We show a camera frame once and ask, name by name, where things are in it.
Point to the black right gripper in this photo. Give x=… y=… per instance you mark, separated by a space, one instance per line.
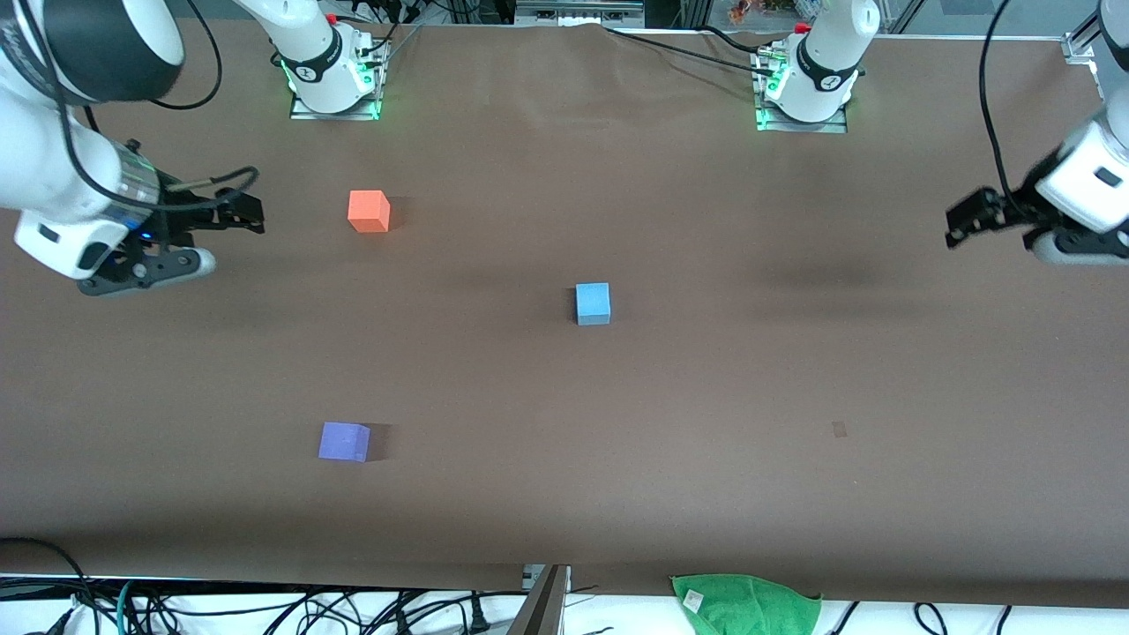
x=192 y=218

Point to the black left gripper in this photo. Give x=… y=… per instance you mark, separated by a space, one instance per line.
x=1003 y=209

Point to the light blue foam block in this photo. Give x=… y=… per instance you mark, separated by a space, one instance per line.
x=593 y=302

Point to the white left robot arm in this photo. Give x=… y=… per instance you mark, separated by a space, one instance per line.
x=825 y=62

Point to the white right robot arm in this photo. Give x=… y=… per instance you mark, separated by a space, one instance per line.
x=35 y=168

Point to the orange foam block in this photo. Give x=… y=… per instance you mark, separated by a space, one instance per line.
x=368 y=212

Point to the purple foam block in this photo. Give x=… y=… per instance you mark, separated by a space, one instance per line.
x=343 y=442

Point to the grey electronics box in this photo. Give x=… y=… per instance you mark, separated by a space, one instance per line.
x=578 y=12

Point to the brown table cover sheet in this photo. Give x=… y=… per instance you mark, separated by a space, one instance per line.
x=564 y=441

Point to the green microfibre cloth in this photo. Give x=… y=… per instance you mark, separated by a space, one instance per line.
x=750 y=608

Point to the black power plug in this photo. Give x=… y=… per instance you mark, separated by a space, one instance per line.
x=480 y=616

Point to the grey aluminium profile bar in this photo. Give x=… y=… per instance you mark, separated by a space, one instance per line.
x=540 y=608

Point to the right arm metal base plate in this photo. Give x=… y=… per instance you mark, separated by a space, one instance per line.
x=375 y=97

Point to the aluminium frame corner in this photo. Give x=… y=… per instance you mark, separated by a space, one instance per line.
x=1080 y=48

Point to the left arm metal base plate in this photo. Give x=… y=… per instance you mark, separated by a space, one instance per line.
x=766 y=119

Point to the white bracket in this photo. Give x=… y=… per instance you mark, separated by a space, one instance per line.
x=533 y=577

